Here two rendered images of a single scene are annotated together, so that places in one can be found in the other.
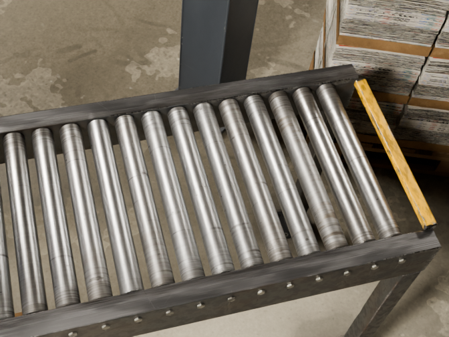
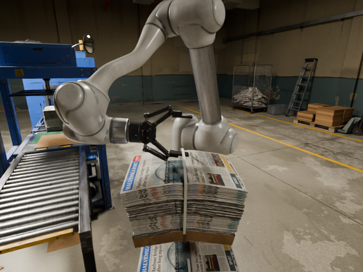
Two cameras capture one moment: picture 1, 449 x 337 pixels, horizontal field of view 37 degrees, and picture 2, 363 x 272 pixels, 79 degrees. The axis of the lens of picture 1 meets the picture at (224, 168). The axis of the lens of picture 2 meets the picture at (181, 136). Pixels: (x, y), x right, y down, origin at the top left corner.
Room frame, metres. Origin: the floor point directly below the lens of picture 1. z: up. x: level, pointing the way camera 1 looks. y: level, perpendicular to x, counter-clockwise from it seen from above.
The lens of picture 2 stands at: (1.66, -1.16, 1.52)
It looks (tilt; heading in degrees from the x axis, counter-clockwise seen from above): 17 degrees down; 88
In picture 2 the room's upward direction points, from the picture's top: straight up
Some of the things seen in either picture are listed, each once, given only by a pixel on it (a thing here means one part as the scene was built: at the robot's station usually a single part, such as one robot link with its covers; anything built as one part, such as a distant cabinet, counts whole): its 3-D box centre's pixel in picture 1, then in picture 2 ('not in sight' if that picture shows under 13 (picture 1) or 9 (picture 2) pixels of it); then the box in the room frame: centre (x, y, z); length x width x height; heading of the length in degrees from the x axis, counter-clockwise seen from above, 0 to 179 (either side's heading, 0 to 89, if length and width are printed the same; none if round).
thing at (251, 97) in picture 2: not in sight; (250, 88); (4.54, 7.23, 0.85); 1.21 x 0.83 x 1.71; 112
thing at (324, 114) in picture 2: not in sight; (323, 116); (5.80, 4.72, 0.28); 1.20 x 0.83 x 0.57; 112
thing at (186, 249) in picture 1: (171, 193); (41, 191); (0.80, 0.11, 0.77); 0.47 x 0.05 x 0.05; 22
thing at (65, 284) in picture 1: (54, 214); (46, 174); (0.70, 0.35, 0.77); 0.47 x 0.05 x 0.05; 22
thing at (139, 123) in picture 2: not in sight; (142, 132); (1.55, -0.41, 1.31); 0.09 x 0.07 x 0.08; 2
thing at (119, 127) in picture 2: not in sight; (121, 130); (1.48, -0.42, 1.32); 0.09 x 0.06 x 0.09; 92
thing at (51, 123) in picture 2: not in sight; (59, 117); (0.15, 1.70, 0.93); 0.38 x 0.30 x 0.26; 112
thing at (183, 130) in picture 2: not in sight; (186, 132); (1.73, 0.09, 1.17); 0.18 x 0.16 x 0.22; 144
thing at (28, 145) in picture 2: not in sight; (57, 143); (0.36, 1.17, 0.75); 0.70 x 0.65 x 0.10; 112
